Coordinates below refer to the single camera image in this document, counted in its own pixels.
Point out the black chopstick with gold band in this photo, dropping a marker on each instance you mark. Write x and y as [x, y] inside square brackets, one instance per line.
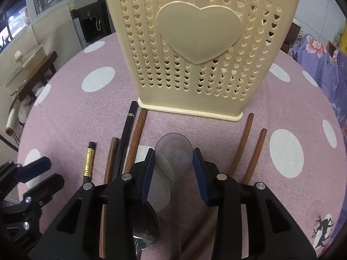
[88, 162]

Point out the blue floral blanket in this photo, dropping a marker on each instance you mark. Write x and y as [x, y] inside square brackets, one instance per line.
[325, 67]

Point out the brown cardboard box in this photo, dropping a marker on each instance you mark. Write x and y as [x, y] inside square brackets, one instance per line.
[294, 32]

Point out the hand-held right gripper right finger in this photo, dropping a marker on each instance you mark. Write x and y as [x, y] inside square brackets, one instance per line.
[202, 180]

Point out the white rolled mat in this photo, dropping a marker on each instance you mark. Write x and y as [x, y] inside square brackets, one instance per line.
[11, 119]

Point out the translucent plastic spoon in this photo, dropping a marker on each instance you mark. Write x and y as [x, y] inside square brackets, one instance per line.
[173, 151]

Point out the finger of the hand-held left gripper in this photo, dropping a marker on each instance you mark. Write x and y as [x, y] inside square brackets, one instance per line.
[47, 187]
[34, 169]

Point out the long black chopstick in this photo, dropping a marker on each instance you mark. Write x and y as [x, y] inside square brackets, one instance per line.
[127, 130]

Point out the pink polka dot tablecloth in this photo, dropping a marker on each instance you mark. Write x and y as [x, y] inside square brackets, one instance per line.
[81, 130]

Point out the water dispenser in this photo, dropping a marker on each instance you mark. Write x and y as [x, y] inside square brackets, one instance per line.
[86, 24]

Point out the yellow packet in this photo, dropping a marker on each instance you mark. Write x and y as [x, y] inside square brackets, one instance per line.
[343, 40]

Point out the cream heart-pattern utensil holder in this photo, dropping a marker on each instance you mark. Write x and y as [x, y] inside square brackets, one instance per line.
[199, 32]

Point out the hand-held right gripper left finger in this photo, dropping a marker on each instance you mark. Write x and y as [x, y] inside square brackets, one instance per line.
[145, 178]

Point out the metal spoon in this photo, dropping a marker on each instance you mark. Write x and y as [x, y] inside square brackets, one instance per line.
[145, 227]

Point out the brown wooden chopstick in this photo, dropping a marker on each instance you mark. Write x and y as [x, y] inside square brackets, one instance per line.
[256, 154]
[111, 159]
[137, 135]
[244, 143]

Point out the wooden chair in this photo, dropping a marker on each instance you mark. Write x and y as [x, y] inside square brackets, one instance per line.
[40, 70]

